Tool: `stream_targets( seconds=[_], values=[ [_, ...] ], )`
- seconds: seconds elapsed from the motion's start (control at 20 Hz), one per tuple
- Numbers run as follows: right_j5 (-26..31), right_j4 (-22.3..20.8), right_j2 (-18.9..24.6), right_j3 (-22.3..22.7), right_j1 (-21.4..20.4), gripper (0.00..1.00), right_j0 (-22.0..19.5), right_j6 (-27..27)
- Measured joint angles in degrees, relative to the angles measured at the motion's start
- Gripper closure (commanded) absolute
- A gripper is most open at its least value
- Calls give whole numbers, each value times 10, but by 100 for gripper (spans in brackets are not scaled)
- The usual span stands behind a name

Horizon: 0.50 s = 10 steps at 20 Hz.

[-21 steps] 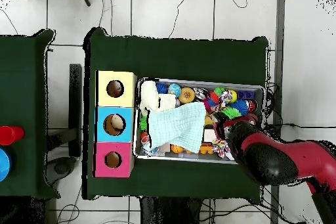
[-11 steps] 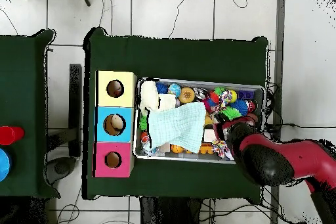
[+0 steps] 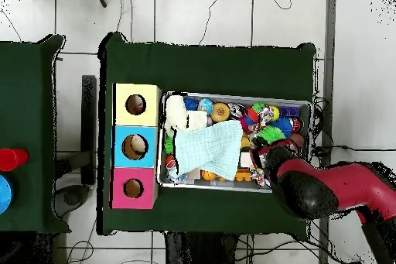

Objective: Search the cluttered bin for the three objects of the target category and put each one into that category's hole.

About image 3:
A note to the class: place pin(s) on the globe print ball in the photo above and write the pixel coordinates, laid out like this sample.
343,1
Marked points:
205,106

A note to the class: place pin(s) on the dark green table cloth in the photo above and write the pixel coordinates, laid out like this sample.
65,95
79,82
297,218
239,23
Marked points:
216,69
27,75

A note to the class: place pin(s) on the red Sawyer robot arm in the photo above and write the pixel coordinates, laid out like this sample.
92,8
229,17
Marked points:
340,183

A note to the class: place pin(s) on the wooden box with three holes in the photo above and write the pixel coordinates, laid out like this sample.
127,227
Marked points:
148,115

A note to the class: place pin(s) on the shallow clear mesh bin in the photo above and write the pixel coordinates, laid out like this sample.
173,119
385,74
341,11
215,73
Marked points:
307,112

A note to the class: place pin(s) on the small orange basketball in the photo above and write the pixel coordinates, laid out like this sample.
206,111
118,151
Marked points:
208,175

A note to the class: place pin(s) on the cream waffle cloth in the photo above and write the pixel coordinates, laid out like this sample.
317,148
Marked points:
176,112

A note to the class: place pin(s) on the black upright panel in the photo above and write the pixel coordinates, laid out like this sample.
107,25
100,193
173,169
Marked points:
88,121

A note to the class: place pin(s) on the blue plastic cup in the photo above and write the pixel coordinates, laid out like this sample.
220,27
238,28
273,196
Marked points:
4,194

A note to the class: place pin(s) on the lime green spiky ball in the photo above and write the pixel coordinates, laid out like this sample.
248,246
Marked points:
269,134

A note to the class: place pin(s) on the grey round stand base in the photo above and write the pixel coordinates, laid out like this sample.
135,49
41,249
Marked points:
71,199

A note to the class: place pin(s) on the burger squeeze toy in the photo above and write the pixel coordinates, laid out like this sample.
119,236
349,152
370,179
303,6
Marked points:
220,112

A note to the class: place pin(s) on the mint green waffle cloth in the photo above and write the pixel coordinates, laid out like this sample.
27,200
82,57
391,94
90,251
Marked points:
210,149

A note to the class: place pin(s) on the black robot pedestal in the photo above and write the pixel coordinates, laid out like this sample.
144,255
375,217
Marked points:
201,251

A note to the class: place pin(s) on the blue spiky ball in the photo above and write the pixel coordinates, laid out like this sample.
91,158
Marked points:
283,124

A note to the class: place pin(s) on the red plastic cup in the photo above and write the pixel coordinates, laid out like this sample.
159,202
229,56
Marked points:
12,159

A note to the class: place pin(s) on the small brown football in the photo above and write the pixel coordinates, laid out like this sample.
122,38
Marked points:
298,138

